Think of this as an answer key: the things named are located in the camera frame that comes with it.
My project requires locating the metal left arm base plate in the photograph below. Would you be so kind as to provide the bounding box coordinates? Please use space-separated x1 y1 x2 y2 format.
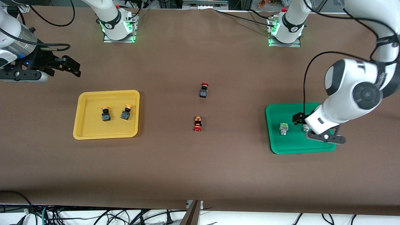
267 17 302 48

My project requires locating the black floor cable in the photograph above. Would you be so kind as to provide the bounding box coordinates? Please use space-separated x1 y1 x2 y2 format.
0 190 34 221

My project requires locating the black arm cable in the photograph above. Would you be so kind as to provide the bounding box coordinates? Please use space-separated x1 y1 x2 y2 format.
29 0 76 28
302 0 400 114

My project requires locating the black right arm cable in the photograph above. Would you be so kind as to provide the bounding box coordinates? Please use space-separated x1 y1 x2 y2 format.
29 0 76 28

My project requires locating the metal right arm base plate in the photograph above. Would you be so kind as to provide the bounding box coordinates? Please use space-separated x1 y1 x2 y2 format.
103 14 138 43

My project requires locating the brown table cover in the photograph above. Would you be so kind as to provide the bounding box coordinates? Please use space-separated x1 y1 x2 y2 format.
0 6 400 216

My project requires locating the yellow plastic tray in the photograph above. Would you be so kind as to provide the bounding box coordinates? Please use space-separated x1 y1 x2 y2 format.
73 90 140 140

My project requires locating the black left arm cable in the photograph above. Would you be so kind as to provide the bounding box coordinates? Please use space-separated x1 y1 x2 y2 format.
302 0 400 114

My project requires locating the green plastic tray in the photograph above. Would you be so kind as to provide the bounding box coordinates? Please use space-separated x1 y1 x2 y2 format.
265 102 337 155

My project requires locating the aluminium frame profile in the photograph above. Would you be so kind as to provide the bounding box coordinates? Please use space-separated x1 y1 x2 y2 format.
183 0 228 10

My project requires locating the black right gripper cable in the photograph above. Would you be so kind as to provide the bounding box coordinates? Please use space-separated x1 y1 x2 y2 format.
0 27 71 51

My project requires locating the black cable on table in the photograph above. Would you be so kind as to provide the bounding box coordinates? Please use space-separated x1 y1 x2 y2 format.
213 9 277 25

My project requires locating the wooden post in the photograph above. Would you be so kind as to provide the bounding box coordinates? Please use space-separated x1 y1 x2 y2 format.
180 200 202 225

